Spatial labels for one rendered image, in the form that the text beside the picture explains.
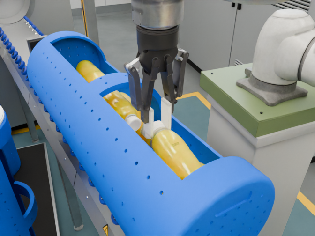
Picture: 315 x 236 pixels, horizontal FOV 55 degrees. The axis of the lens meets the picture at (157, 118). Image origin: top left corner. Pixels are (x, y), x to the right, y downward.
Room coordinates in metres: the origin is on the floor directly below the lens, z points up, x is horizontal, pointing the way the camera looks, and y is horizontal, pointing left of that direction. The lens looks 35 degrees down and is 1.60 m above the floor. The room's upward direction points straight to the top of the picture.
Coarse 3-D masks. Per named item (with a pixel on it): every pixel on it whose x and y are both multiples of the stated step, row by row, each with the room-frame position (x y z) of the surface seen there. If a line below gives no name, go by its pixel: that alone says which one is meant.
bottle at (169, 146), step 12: (156, 132) 0.51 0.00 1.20; (168, 132) 0.50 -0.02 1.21; (156, 144) 0.48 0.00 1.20; (168, 144) 0.47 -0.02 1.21; (180, 144) 0.47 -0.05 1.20; (168, 156) 0.45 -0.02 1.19; (180, 156) 0.45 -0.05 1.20; (192, 156) 0.45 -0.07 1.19; (180, 168) 0.43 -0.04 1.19; (192, 168) 0.42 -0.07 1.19
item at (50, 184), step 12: (36, 144) 1.74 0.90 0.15; (24, 156) 1.60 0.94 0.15; (36, 156) 1.60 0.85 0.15; (24, 168) 1.49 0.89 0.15; (36, 168) 1.49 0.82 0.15; (48, 168) 1.49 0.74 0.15; (24, 180) 1.38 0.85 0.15; (36, 180) 1.38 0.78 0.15; (48, 180) 1.38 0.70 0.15; (36, 192) 1.27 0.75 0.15; (48, 192) 1.27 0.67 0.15; (24, 204) 1.18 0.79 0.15; (48, 204) 1.18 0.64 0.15; (48, 216) 1.10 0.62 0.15; (36, 228) 1.02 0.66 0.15; (48, 228) 1.02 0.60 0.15
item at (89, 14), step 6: (84, 0) 1.68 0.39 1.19; (90, 0) 1.70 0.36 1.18; (84, 6) 1.69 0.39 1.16; (90, 6) 1.70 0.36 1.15; (84, 12) 1.69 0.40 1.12; (90, 12) 1.70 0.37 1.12; (84, 18) 1.70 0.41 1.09; (90, 18) 1.70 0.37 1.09; (96, 18) 1.71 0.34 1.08; (84, 24) 1.72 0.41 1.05; (90, 24) 1.69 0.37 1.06; (96, 24) 1.71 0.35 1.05; (90, 30) 1.69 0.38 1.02; (96, 30) 1.71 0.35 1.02; (90, 36) 1.69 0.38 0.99; (96, 36) 1.71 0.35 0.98; (96, 42) 1.70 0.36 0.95
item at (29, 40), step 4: (40, 36) 1.43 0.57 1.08; (44, 36) 1.43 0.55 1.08; (28, 40) 1.38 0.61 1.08; (32, 40) 1.39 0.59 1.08; (36, 40) 1.39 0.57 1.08; (40, 40) 1.40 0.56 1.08; (28, 44) 1.38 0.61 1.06; (32, 44) 1.38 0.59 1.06; (36, 44) 1.38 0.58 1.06; (32, 48) 1.37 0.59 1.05
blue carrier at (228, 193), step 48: (48, 48) 0.95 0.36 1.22; (96, 48) 1.11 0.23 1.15; (48, 96) 0.77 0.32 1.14; (96, 96) 0.64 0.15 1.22; (96, 144) 0.51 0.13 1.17; (144, 144) 0.45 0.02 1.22; (192, 144) 0.62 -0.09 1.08; (144, 192) 0.36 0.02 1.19; (192, 192) 0.33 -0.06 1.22; (240, 192) 0.34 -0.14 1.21
